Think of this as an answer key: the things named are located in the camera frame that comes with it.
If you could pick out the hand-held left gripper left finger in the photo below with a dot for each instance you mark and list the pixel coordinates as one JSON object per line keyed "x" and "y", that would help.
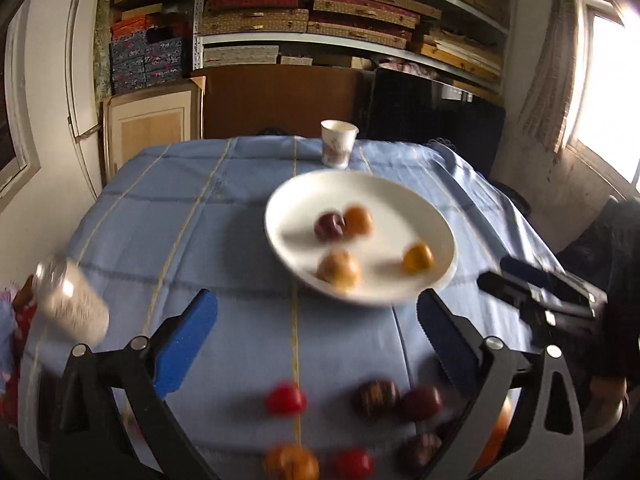
{"x": 185, "y": 345}

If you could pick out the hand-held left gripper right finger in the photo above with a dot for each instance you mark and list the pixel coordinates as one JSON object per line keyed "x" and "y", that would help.
{"x": 447, "y": 345}

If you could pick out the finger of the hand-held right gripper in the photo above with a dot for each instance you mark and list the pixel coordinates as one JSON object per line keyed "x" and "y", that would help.
{"x": 525, "y": 269}
{"x": 502, "y": 287}

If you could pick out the large orange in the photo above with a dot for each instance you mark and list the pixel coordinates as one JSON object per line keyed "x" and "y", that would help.
{"x": 500, "y": 425}

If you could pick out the red tomato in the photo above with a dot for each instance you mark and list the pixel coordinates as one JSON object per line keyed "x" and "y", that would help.
{"x": 285, "y": 399}
{"x": 353, "y": 464}

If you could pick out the white oval plate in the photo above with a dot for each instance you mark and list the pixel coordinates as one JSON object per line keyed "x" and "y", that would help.
{"x": 380, "y": 195}

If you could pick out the person's right hand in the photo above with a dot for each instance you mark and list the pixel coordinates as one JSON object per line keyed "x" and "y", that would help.
{"x": 607, "y": 400}

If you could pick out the dark purple plum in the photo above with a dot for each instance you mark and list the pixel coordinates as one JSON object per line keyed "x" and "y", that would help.
{"x": 329, "y": 226}
{"x": 421, "y": 402}

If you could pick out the small orange citrus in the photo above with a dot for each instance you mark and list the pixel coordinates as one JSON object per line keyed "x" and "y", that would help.
{"x": 359, "y": 220}
{"x": 418, "y": 258}

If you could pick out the dark brown water chestnut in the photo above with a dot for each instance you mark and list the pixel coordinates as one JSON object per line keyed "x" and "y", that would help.
{"x": 375, "y": 397}
{"x": 422, "y": 449}

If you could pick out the blue checked tablecloth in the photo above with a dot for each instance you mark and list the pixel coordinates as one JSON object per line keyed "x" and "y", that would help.
{"x": 215, "y": 240}

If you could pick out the white printed can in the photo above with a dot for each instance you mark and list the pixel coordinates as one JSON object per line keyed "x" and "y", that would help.
{"x": 70, "y": 300}

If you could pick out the tan round fruit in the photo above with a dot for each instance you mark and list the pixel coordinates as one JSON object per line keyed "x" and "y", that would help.
{"x": 340, "y": 270}

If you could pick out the colourful cloth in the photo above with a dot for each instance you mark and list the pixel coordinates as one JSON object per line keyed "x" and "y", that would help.
{"x": 12, "y": 320}

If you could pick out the black panel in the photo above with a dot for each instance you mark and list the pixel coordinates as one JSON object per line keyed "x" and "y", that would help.
{"x": 430, "y": 107}

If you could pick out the bright window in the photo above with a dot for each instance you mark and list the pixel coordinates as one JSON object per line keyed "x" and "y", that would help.
{"x": 612, "y": 85}

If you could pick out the beige curtain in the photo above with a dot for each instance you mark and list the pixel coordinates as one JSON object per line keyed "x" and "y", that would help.
{"x": 550, "y": 60}

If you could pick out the white paper cup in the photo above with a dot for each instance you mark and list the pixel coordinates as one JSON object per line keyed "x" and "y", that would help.
{"x": 339, "y": 143}

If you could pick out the wooden framed picture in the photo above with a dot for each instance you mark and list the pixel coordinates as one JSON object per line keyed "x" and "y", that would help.
{"x": 150, "y": 125}

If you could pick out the stack of yellow wooden boxes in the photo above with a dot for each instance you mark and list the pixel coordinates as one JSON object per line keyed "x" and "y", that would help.
{"x": 460, "y": 50}

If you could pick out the brown cardboard sheet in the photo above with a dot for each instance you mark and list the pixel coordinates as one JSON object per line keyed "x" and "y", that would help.
{"x": 280, "y": 102}

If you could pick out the stack of blue patterned boxes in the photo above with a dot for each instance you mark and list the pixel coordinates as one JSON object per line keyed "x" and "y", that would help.
{"x": 145, "y": 60}

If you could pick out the white door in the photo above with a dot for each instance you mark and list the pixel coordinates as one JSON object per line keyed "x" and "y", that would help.
{"x": 80, "y": 75}

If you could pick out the white framed window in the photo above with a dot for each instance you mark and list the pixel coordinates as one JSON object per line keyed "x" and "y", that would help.
{"x": 15, "y": 110}

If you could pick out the stack of woven boxes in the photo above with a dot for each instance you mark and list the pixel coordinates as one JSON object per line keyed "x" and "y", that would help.
{"x": 365, "y": 10}

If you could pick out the white metal shelf unit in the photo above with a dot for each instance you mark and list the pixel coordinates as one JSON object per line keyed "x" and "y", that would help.
{"x": 197, "y": 35}

